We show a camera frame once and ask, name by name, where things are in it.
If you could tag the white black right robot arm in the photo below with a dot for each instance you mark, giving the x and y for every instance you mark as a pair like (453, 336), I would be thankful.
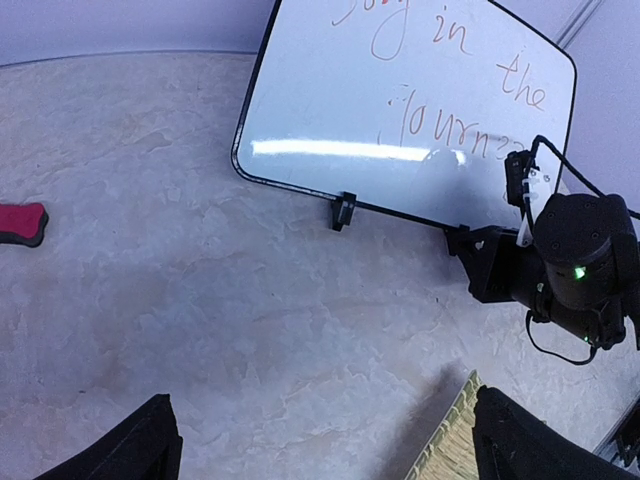
(579, 272)

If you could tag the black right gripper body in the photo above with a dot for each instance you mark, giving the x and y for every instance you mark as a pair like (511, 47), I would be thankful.
(497, 268)

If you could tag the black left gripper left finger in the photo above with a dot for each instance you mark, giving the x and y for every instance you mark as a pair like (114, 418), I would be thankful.
(145, 445)

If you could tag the white whiteboard black frame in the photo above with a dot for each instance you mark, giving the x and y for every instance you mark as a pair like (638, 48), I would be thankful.
(411, 106)

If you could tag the black whiteboard stand foot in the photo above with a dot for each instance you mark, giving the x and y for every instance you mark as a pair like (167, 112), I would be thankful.
(342, 209)

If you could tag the red bone-shaped eraser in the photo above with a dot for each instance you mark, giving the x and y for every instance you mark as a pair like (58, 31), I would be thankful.
(23, 224)

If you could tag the aluminium corner post right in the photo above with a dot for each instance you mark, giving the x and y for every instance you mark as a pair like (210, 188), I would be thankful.
(580, 17)

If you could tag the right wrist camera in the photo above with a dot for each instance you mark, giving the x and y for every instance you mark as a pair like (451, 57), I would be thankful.
(528, 189)

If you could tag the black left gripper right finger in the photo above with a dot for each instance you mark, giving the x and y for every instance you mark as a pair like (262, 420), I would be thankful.
(511, 443)

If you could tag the woven bamboo tray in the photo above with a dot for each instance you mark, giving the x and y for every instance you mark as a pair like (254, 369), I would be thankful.
(449, 454)

